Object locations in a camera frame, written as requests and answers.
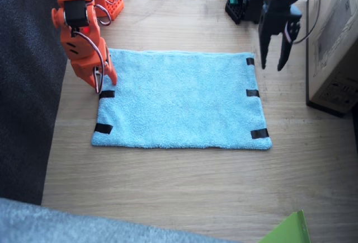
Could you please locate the lime green plastic bracket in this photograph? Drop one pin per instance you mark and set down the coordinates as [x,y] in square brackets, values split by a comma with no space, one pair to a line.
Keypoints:
[291,230]

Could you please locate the dark grey foam panel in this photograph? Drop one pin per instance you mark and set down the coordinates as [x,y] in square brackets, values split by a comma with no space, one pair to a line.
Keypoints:
[25,100]

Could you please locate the light blue towel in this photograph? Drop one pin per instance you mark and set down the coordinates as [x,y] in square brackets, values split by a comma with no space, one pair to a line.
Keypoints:
[181,100]

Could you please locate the brown cardboard box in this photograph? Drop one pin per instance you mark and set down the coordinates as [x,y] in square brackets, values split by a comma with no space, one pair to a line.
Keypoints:
[332,58]

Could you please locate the light grey foam panel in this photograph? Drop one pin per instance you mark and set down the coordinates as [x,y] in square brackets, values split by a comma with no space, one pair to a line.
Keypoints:
[70,226]

